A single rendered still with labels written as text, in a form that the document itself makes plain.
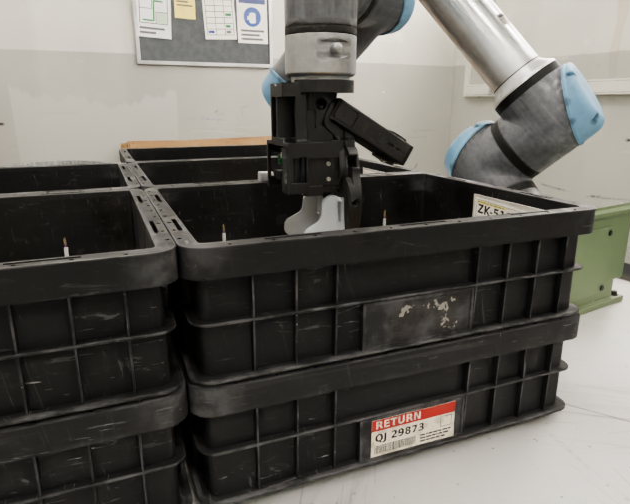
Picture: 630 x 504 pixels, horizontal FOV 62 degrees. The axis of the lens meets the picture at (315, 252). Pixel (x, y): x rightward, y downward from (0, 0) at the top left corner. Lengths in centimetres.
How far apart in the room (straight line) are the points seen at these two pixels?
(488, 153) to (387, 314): 54
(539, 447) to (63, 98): 334
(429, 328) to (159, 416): 24
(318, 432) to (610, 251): 64
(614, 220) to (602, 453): 46
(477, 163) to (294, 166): 46
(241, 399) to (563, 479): 30
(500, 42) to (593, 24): 293
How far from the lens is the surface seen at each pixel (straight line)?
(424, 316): 47
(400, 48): 440
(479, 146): 95
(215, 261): 38
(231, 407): 43
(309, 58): 56
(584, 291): 94
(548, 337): 57
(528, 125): 92
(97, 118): 362
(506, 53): 94
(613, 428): 66
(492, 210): 66
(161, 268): 37
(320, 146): 55
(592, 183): 378
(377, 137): 60
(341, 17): 56
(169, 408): 42
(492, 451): 58
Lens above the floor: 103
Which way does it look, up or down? 16 degrees down
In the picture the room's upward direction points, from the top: straight up
